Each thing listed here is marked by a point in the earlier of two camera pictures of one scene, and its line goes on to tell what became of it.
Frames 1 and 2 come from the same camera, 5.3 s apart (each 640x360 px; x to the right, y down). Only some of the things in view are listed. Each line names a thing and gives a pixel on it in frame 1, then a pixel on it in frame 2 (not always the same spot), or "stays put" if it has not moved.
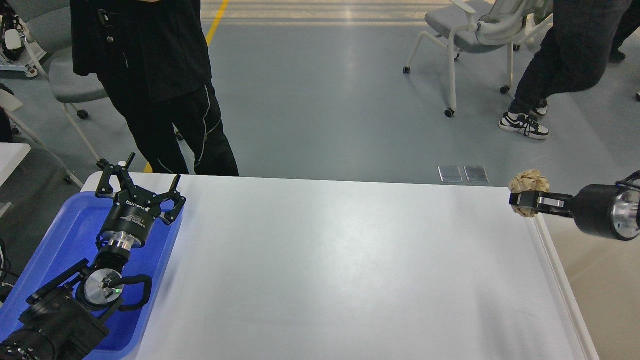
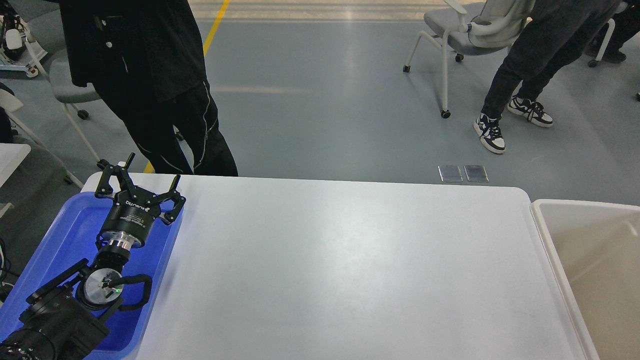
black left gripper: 131,217 stays put
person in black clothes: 152,58 stays put
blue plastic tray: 68,241 stays put
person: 584,35 to 554,30
